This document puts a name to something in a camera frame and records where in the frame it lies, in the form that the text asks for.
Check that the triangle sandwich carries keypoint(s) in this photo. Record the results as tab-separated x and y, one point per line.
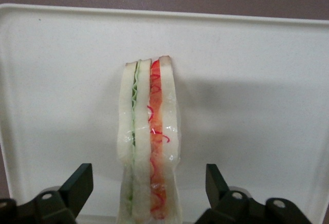
140	131

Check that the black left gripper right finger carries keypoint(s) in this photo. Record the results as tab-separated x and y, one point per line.
221	201

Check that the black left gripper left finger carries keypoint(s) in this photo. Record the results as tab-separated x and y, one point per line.
64	201

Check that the beige rectangular tray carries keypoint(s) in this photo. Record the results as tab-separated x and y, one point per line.
244	80

